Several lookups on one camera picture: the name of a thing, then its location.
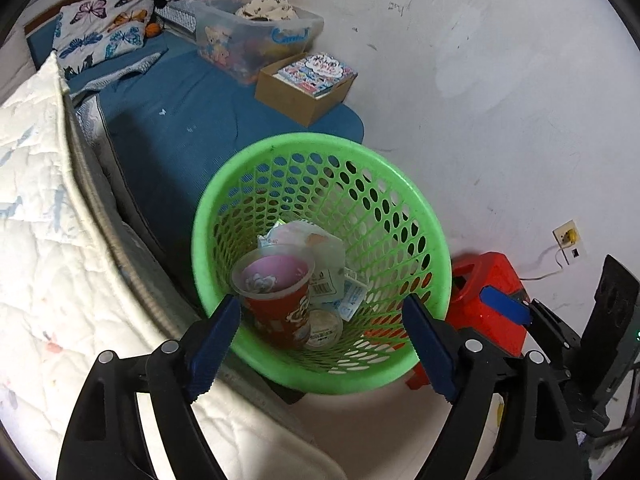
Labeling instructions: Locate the white paper cup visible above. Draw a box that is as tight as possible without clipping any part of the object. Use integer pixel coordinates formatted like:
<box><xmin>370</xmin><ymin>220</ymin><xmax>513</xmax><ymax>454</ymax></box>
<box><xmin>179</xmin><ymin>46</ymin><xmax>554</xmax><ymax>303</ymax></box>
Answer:
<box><xmin>257</xmin><ymin>220</ymin><xmax>347</xmax><ymax>281</ymax></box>

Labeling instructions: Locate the cardboard box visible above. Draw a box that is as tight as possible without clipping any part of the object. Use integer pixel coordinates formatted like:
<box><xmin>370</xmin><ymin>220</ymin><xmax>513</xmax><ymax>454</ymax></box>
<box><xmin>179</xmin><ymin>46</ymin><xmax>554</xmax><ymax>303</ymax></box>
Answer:
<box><xmin>255</xmin><ymin>52</ymin><xmax>359</xmax><ymax>128</ymax></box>

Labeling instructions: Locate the large butterfly print pillow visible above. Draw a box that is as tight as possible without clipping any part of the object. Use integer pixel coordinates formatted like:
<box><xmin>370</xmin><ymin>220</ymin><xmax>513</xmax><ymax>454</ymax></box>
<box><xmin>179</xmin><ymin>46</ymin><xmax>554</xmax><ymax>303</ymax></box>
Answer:
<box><xmin>51</xmin><ymin>0</ymin><xmax>156</xmax><ymax>68</ymax></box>

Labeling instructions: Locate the white cable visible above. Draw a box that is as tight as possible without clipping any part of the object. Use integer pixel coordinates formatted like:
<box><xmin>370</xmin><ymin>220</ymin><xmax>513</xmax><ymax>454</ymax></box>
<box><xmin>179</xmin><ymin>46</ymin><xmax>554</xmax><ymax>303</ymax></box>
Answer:
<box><xmin>517</xmin><ymin>242</ymin><xmax>571</xmax><ymax>281</ymax></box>

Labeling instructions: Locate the green plastic basket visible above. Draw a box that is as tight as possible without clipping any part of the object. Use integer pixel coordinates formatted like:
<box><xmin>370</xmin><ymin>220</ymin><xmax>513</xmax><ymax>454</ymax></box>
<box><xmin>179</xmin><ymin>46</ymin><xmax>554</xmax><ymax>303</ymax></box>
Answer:
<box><xmin>191</xmin><ymin>132</ymin><xmax>453</xmax><ymax>395</ymax></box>

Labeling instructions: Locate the red instant noodle cup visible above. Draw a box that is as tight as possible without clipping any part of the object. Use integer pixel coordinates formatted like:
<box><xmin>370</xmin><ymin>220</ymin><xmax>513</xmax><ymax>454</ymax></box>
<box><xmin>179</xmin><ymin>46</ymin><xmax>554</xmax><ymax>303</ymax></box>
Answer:
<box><xmin>230</xmin><ymin>244</ymin><xmax>317</xmax><ymax>352</ymax></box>

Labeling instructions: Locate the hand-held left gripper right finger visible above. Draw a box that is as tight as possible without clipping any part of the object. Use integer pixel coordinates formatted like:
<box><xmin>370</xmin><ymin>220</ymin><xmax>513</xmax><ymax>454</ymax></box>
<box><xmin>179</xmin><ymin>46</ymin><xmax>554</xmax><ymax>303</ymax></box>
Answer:
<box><xmin>402</xmin><ymin>294</ymin><xmax>588</xmax><ymax>480</ymax></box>

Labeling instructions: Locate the wooden bed frame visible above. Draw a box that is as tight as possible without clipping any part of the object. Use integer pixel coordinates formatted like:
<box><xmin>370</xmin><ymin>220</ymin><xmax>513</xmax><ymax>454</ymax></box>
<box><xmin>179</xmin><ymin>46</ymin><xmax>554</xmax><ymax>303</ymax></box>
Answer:
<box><xmin>25</xmin><ymin>0</ymin><xmax>166</xmax><ymax>36</ymax></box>

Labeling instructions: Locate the white patterned cloth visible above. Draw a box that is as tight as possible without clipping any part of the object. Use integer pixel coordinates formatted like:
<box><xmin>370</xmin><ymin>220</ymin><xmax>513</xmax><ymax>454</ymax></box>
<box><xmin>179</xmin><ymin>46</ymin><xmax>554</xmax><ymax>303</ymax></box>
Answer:
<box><xmin>235</xmin><ymin>0</ymin><xmax>300</xmax><ymax>22</ymax></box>

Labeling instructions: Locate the clear plastic cup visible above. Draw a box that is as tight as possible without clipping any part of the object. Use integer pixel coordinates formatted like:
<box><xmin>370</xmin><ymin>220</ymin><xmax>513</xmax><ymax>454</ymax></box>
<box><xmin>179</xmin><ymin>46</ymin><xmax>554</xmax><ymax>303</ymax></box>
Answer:
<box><xmin>306</xmin><ymin>309</ymin><xmax>345</xmax><ymax>352</ymax></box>

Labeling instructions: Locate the white blue milk carton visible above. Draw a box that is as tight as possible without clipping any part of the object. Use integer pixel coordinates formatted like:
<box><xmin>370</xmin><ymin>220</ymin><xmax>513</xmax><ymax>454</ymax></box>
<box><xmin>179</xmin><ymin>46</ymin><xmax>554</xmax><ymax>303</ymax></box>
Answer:
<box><xmin>309</xmin><ymin>267</ymin><xmax>371</xmax><ymax>322</ymax></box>

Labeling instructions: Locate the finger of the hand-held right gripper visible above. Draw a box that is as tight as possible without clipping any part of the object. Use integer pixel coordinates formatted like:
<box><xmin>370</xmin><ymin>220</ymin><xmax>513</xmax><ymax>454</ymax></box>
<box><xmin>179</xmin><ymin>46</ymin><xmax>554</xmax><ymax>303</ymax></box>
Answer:
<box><xmin>479</xmin><ymin>285</ymin><xmax>583</xmax><ymax>366</ymax></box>

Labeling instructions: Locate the white wall socket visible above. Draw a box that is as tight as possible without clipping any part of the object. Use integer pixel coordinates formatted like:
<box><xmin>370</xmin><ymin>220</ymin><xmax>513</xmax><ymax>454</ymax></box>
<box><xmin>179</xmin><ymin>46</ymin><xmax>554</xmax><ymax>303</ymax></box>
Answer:
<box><xmin>552</xmin><ymin>220</ymin><xmax>583</xmax><ymax>263</ymax></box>

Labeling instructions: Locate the clear plastic storage box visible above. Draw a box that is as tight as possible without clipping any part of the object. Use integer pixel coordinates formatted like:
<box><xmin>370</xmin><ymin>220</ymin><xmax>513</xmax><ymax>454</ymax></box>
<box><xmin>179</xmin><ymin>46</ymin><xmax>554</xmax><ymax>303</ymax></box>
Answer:
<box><xmin>194</xmin><ymin>0</ymin><xmax>325</xmax><ymax>87</ymax></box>

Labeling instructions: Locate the grey blue patterned cloth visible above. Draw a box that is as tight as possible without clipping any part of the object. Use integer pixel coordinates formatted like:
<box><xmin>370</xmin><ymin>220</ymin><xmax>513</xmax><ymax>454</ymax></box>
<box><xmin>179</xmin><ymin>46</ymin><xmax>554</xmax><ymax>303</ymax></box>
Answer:
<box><xmin>67</xmin><ymin>50</ymin><xmax>168</xmax><ymax>96</ymax></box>

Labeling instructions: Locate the blue mattress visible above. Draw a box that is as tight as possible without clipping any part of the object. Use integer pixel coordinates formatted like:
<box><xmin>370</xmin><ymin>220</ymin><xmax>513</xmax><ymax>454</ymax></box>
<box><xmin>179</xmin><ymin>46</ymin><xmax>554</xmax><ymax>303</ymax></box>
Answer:
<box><xmin>25</xmin><ymin>25</ymin><xmax>365</xmax><ymax>281</ymax></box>

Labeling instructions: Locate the white quilted blanket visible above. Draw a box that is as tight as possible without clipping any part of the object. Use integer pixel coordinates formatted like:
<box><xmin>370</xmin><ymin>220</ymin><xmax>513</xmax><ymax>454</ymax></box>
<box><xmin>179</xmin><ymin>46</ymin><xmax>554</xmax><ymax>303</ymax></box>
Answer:
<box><xmin>0</xmin><ymin>50</ymin><xmax>346</xmax><ymax>480</ymax></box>

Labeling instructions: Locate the long patterned box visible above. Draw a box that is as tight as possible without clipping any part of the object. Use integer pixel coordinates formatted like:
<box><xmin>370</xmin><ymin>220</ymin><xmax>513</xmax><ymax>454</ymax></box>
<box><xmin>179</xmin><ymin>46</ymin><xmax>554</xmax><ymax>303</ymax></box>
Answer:
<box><xmin>155</xmin><ymin>0</ymin><xmax>201</xmax><ymax>41</ymax></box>

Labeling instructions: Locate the red plastic stool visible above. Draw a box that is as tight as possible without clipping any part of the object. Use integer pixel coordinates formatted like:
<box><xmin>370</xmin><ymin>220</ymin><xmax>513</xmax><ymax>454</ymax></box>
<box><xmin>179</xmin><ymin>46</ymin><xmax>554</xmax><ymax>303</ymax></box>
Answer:
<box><xmin>405</xmin><ymin>252</ymin><xmax>531</xmax><ymax>391</ymax></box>

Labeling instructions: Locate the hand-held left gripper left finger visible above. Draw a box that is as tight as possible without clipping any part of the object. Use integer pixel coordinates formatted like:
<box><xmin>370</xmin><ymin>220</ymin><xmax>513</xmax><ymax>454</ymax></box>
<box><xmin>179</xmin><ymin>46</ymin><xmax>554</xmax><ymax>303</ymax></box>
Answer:
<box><xmin>56</xmin><ymin>294</ymin><xmax>242</xmax><ymax>480</ymax></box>

